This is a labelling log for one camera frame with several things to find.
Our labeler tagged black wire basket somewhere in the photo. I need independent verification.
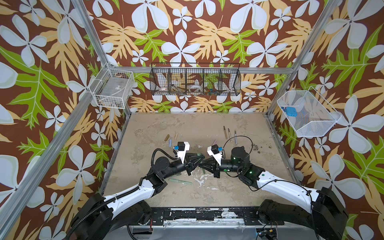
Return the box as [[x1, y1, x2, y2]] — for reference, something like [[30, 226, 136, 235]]
[[149, 63, 242, 96]]

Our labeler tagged blue object in basket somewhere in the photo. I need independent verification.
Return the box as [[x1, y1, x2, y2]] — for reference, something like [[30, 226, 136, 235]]
[[284, 107, 298, 118]]

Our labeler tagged white mesh basket right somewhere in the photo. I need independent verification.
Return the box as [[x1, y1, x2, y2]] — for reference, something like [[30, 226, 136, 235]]
[[277, 87, 342, 138]]

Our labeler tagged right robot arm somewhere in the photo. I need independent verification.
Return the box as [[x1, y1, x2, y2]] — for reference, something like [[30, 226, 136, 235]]
[[199, 145, 349, 240]]

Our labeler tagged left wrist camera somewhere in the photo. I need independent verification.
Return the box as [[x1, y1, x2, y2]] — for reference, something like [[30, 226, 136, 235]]
[[174, 142, 190, 164]]

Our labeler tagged white wire basket left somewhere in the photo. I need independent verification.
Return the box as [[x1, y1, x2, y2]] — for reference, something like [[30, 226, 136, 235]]
[[89, 68, 136, 109]]

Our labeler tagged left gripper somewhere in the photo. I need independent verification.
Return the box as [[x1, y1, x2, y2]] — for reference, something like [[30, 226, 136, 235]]
[[162, 152, 203, 181]]

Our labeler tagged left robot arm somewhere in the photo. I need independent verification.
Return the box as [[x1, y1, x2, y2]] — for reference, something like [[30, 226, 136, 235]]
[[65, 153, 205, 240]]

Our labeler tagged beige pen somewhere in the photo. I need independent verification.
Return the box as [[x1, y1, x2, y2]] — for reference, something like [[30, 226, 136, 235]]
[[228, 129, 232, 141]]

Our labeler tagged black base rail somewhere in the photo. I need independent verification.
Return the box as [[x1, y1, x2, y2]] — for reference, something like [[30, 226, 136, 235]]
[[143, 206, 286, 226]]

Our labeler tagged light green pen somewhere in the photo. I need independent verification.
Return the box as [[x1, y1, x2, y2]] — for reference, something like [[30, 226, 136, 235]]
[[169, 179, 193, 185]]

